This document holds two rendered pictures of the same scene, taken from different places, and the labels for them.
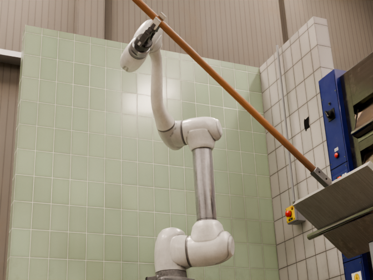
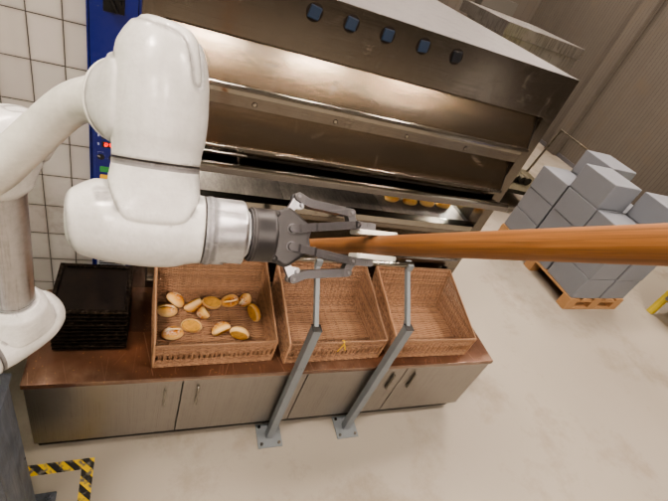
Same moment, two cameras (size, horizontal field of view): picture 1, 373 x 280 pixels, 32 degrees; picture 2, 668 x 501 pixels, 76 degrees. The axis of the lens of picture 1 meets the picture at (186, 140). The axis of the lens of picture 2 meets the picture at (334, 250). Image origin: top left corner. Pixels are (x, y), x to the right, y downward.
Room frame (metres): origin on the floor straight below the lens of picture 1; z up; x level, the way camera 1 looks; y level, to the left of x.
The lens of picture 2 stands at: (2.41, 0.65, 2.32)
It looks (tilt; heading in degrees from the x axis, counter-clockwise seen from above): 36 degrees down; 264
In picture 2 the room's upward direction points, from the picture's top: 23 degrees clockwise
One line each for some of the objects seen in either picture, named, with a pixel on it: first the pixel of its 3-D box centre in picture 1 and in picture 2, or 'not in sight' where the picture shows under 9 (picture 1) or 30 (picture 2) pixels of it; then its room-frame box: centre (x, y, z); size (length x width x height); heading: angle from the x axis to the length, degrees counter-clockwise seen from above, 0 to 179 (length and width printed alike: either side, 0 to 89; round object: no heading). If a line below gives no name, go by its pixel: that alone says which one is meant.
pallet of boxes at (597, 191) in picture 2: not in sight; (586, 227); (-0.54, -3.67, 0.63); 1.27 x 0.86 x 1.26; 115
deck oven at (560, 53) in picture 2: not in sight; (489, 87); (0.25, -7.03, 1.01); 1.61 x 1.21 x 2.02; 27
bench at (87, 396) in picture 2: not in sight; (286, 360); (2.25, -0.96, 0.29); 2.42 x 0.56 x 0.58; 24
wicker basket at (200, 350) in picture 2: not in sight; (214, 306); (2.70, -0.79, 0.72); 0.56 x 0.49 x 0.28; 26
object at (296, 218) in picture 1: (295, 214); not in sight; (3.62, -0.62, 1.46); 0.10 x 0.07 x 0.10; 24
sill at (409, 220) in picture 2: not in sight; (336, 211); (2.28, -1.29, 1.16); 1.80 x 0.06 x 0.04; 24
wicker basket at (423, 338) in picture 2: not in sight; (420, 309); (1.59, -1.28, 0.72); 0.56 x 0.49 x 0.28; 24
